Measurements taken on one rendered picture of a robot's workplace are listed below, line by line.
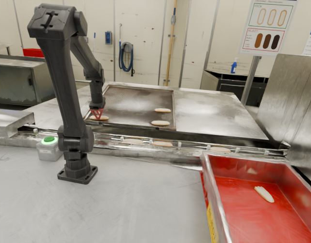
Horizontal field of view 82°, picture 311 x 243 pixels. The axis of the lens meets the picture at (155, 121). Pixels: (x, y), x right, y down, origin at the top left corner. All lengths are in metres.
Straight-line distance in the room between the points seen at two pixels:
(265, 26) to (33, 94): 3.28
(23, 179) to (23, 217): 0.17
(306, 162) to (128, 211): 0.71
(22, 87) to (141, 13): 2.75
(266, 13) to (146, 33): 3.09
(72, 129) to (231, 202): 0.58
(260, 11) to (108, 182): 1.58
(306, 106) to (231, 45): 3.85
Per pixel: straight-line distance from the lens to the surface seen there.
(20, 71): 3.60
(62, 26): 0.49
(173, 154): 0.79
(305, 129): 0.95
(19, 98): 3.77
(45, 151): 0.83
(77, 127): 0.62
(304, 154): 0.95
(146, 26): 4.48
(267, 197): 0.79
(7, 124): 1.01
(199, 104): 1.25
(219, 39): 4.62
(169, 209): 0.63
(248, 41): 1.72
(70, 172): 0.71
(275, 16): 1.79
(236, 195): 0.74
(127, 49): 4.46
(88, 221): 0.60
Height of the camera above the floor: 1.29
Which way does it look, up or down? 23 degrees down
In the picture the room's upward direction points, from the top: 5 degrees clockwise
